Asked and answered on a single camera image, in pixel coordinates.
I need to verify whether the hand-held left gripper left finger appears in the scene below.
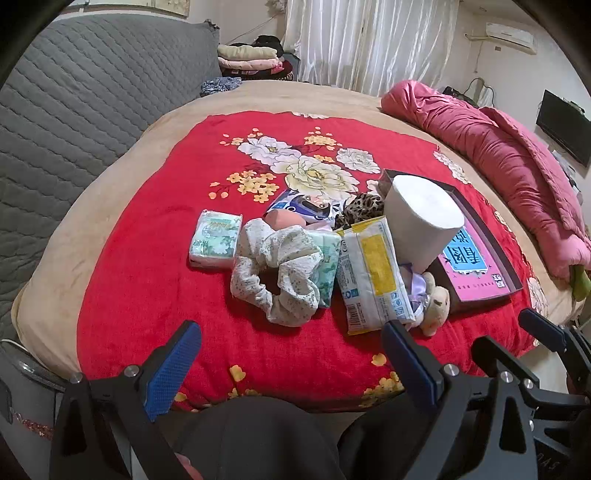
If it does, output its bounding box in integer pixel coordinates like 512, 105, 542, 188
48, 320, 202, 480

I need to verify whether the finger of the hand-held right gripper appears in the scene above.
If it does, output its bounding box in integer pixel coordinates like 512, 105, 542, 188
472, 336, 541, 393
518, 308, 591, 393

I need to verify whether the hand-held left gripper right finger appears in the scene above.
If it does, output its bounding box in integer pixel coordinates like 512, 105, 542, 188
381, 319, 539, 480

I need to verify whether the teddy bear with pink dress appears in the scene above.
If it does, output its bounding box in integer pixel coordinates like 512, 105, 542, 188
399, 263, 451, 337

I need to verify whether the dark box with pink inside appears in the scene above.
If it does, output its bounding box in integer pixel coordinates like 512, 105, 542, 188
376, 168, 524, 317

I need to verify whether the yellow label wet wipes pack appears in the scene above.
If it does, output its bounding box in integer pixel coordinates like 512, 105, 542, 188
335, 215, 419, 336

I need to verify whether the green tissue pack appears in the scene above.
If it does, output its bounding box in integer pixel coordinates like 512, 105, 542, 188
188, 209, 243, 269
305, 231, 342, 309

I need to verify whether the white toilet paper roll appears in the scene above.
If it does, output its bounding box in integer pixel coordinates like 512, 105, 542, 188
383, 174, 465, 274

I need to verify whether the leopard print scrunchie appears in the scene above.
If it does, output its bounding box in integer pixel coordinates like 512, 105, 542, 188
333, 193, 386, 232

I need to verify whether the white floral scrunchie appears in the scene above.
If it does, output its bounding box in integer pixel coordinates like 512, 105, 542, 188
230, 218, 324, 328

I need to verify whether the pink makeup sponge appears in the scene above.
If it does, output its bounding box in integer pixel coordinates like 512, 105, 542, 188
268, 209, 308, 230

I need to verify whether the green cloth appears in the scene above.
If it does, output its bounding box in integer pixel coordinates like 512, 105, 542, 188
573, 265, 591, 298

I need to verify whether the red floral blanket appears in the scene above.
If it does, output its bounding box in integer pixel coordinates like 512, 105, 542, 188
76, 111, 550, 414

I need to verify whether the grey bed base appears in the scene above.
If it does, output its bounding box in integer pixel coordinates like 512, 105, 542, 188
0, 339, 70, 480

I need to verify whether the blue and white packet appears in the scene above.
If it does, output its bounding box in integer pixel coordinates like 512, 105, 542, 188
264, 187, 352, 232

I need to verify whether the pink quilt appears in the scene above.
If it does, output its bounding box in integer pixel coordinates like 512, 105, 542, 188
379, 79, 591, 280

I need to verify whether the grey quilted headboard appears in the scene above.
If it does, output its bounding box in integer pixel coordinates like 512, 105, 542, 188
0, 18, 222, 342

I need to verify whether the blue patterned cloth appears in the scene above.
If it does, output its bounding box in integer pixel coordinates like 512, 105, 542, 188
200, 76, 243, 99

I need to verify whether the white air conditioner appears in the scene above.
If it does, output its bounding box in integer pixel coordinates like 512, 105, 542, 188
485, 22, 539, 55

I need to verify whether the stack of folded clothes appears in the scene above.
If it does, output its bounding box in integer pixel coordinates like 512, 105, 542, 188
217, 41, 296, 83

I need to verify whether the white curtain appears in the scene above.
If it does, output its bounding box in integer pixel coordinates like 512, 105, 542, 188
281, 0, 460, 97

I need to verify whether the black wall television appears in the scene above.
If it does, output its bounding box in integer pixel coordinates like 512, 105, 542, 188
536, 90, 591, 168

